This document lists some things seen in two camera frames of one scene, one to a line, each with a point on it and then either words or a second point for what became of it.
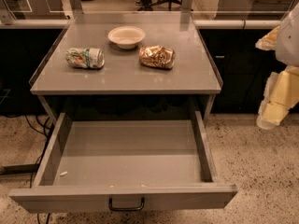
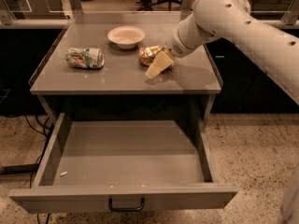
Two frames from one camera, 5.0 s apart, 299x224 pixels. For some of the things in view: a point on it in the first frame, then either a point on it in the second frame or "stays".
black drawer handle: [114, 208] stays
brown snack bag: [157, 57] stays
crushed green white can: [86, 58] stays
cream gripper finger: [280, 94] -> [163, 62]
